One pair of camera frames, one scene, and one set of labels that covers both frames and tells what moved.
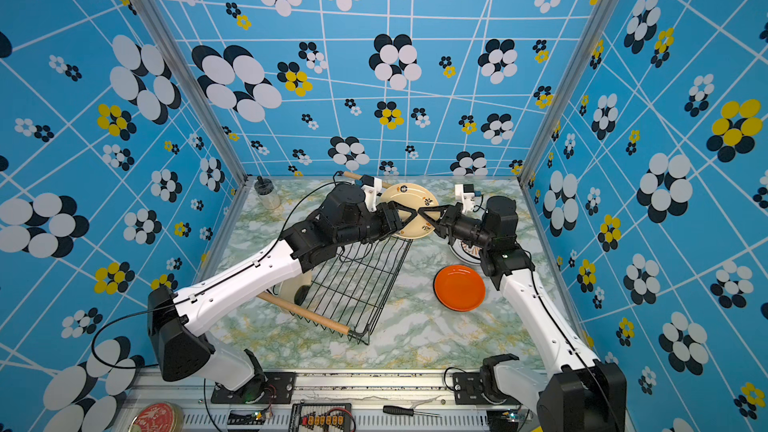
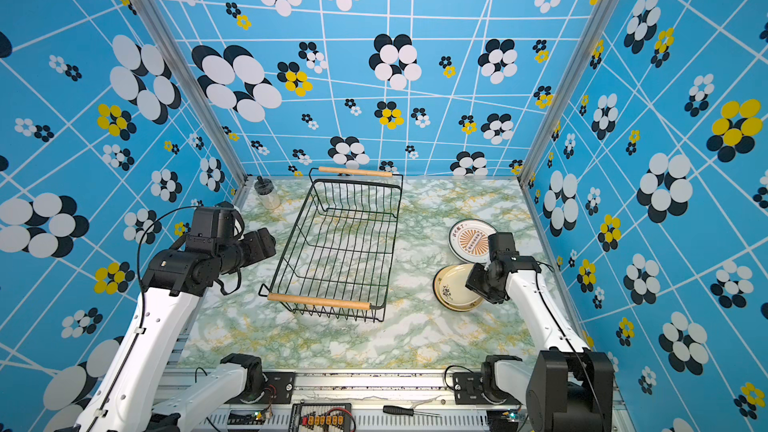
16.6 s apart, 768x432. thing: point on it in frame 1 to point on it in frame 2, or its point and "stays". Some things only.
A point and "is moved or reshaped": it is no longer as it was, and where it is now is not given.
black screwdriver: (406, 410) stays
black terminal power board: (322, 417) stays
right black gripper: (451, 222) to (474, 281)
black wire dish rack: (350, 284) is moved or reshaped
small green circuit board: (242, 417) stays
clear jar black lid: (267, 193) stays
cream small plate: (287, 288) to (450, 291)
